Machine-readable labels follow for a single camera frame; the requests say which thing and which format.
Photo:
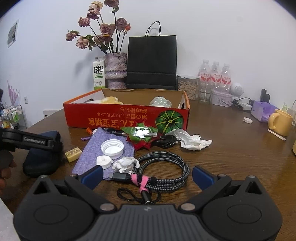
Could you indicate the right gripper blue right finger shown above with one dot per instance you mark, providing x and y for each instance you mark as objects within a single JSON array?
[{"x": 204, "y": 179}]

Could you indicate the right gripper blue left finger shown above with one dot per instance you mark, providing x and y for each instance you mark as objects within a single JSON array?
[{"x": 89, "y": 180}]

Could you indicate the purple woven cloth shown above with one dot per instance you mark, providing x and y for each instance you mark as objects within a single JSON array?
[{"x": 92, "y": 150}]

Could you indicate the small white bottle cap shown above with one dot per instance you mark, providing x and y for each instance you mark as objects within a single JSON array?
[{"x": 104, "y": 161}]

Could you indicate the gold bar shaped block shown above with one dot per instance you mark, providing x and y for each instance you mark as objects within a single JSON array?
[{"x": 73, "y": 154}]

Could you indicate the small white tissue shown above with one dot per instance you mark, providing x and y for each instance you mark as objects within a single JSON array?
[{"x": 125, "y": 165}]

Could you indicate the large white tissue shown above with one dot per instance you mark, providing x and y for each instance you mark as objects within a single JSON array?
[{"x": 192, "y": 143}]

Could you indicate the large white jar lid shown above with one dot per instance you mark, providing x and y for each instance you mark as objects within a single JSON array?
[{"x": 113, "y": 148}]

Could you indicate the red green ribbon bow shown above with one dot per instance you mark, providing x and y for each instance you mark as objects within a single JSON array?
[{"x": 139, "y": 143}]

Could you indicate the silver nail clipper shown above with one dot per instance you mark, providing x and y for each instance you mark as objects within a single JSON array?
[{"x": 143, "y": 132}]

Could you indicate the person's left hand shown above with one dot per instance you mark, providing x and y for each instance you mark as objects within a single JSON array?
[{"x": 5, "y": 174}]

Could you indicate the small white round lid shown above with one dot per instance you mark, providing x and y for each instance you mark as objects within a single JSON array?
[{"x": 247, "y": 120}]

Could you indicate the red cardboard pumpkin box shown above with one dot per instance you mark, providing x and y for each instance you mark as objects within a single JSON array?
[{"x": 80, "y": 112}]

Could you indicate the yellow white plush toy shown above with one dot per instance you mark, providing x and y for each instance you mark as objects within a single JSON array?
[{"x": 108, "y": 100}]

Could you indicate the white printed tin box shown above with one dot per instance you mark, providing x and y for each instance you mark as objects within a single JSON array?
[{"x": 220, "y": 98}]

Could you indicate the white wooden stick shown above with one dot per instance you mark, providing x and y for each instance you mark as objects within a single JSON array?
[{"x": 277, "y": 135}]

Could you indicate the purple tissue pack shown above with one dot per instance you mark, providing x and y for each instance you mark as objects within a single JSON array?
[{"x": 262, "y": 110}]

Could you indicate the clear drinking glass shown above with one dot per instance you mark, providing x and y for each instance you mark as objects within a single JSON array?
[{"x": 204, "y": 91}]

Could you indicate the clear jar of pellets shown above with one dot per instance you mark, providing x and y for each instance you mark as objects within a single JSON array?
[{"x": 189, "y": 85}]

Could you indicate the right water bottle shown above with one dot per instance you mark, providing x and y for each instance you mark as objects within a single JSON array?
[{"x": 225, "y": 78}]

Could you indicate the water bottle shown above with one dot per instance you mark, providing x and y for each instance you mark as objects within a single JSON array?
[
  {"x": 204, "y": 72},
  {"x": 225, "y": 78},
  {"x": 215, "y": 75}
]

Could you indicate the yellow ceramic mug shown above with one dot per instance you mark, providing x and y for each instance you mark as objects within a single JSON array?
[{"x": 280, "y": 122}]

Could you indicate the black device on stand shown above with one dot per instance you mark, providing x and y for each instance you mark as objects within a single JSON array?
[{"x": 264, "y": 96}]

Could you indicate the left water bottle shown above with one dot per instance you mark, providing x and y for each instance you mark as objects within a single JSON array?
[{"x": 204, "y": 72}]

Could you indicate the middle water bottle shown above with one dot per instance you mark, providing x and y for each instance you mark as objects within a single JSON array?
[{"x": 215, "y": 75}]

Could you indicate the white green milk carton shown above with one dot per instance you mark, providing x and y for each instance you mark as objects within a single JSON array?
[{"x": 99, "y": 73}]

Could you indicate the purple mottled vase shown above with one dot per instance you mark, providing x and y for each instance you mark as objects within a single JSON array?
[{"x": 116, "y": 70}]

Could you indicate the black paper shopping bag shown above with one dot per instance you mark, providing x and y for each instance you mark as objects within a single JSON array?
[{"x": 152, "y": 61}]

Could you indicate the dried rose bouquet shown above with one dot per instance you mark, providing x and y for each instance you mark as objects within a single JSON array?
[{"x": 107, "y": 37}]

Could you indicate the wire storage rack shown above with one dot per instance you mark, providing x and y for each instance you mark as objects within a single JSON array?
[{"x": 13, "y": 117}]

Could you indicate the white charger with cables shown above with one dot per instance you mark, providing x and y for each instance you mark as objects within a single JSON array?
[{"x": 243, "y": 104}]

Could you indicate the white round camera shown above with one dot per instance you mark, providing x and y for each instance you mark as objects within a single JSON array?
[{"x": 236, "y": 89}]

